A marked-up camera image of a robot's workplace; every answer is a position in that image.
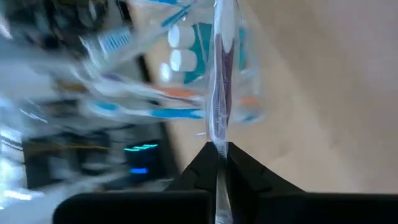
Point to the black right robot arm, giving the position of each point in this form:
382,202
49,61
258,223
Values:
62,18

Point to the blue toothbrush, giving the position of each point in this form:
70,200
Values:
115,40
177,113

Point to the purple toothbrush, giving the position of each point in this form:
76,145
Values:
222,62

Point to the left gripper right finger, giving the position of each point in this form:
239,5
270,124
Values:
295,211

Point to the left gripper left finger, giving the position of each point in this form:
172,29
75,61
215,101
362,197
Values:
140,208

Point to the orange toothbrush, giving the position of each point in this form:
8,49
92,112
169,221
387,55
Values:
177,92

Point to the black device with blue lights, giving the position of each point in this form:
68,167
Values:
143,158

